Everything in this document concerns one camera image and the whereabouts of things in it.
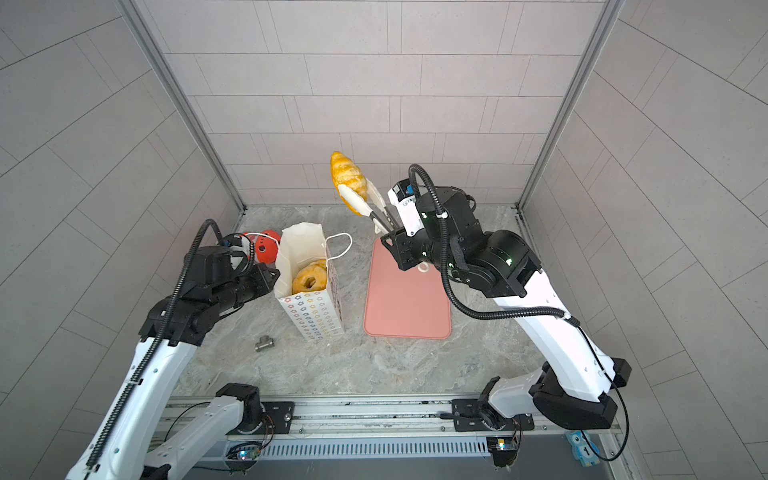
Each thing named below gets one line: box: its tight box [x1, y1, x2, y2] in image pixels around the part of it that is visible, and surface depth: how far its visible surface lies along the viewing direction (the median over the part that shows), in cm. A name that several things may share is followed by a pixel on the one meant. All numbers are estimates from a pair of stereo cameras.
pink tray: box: [364, 238, 452, 340], surface depth 89 cm
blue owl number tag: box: [565, 430, 601, 467], surface depth 67 cm
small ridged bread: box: [330, 151, 368, 216], surface depth 59 cm
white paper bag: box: [274, 222, 345, 342], surface depth 77 cm
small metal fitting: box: [255, 335, 275, 352], surface depth 82 cm
